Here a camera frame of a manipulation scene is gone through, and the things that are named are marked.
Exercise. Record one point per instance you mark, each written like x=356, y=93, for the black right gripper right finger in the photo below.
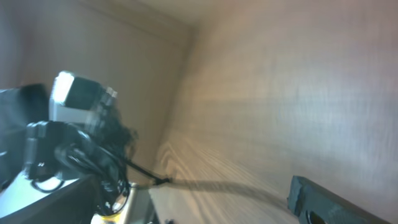
x=311, y=203

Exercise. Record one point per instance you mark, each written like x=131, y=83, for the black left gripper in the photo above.
x=56, y=149

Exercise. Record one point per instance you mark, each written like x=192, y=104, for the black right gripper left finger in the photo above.
x=75, y=203

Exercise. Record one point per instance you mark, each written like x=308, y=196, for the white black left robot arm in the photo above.
x=20, y=106

